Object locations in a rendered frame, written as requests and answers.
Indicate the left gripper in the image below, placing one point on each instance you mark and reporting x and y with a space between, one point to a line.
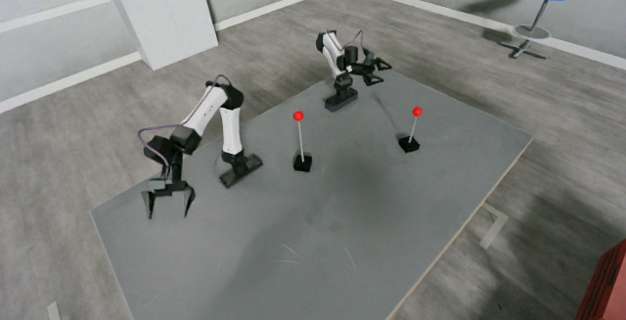
367 71

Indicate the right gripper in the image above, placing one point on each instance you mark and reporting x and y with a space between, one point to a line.
178 185

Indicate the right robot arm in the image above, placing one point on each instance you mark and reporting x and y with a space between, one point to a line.
183 139

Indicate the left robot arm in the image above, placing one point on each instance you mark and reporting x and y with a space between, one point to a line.
342 63

